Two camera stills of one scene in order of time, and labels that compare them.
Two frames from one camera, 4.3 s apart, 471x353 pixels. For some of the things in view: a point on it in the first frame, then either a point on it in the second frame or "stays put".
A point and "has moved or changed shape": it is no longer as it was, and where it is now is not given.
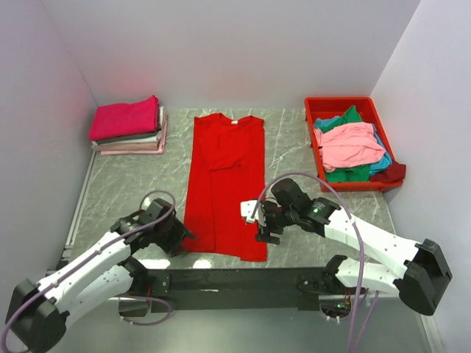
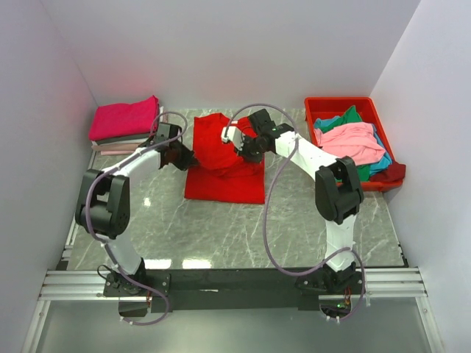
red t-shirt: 227,168 has moved or changed shape
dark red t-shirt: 395,172 stays put
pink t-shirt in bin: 347,145 stays put
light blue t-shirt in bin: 386,160 stays put
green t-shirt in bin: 352,174 stays put
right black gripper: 267,207 to 244,154
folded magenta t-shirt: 116,120 stays put
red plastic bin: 321,107 stays put
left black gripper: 179,232 to 189,160
